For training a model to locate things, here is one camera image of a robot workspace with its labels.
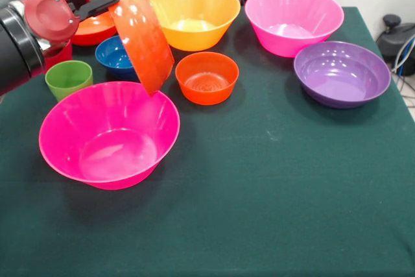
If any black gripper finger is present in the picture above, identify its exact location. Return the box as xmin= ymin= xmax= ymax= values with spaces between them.
xmin=69 ymin=0 xmax=121 ymax=22

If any large pink bowl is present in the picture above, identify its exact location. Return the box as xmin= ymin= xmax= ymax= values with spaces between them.
xmin=38 ymin=81 xmax=181 ymax=191
xmin=244 ymin=0 xmax=345 ymax=59

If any small red-orange bowl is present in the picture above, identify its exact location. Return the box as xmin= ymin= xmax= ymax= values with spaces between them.
xmin=175 ymin=51 xmax=240 ymax=106

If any dark green tablecloth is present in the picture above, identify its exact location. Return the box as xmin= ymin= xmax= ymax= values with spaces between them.
xmin=0 ymin=6 xmax=415 ymax=277

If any small blue bowl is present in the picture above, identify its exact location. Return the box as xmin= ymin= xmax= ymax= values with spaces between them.
xmin=95 ymin=35 xmax=140 ymax=82

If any crimson cup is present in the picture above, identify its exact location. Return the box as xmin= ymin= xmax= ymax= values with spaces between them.
xmin=41 ymin=40 xmax=73 ymax=73

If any medium red-orange bowl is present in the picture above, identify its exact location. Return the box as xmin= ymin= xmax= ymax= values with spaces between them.
xmin=97 ymin=0 xmax=176 ymax=97
xmin=70 ymin=10 xmax=118 ymax=47

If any green cup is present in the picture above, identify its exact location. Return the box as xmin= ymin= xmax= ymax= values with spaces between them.
xmin=44 ymin=60 xmax=94 ymax=102

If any purple bowl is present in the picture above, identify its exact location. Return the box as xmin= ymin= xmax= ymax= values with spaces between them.
xmin=293 ymin=41 xmax=392 ymax=110

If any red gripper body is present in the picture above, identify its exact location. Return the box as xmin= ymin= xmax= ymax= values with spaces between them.
xmin=24 ymin=0 xmax=81 ymax=43

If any large orange bowl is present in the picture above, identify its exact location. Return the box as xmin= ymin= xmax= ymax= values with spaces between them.
xmin=148 ymin=0 xmax=242 ymax=53

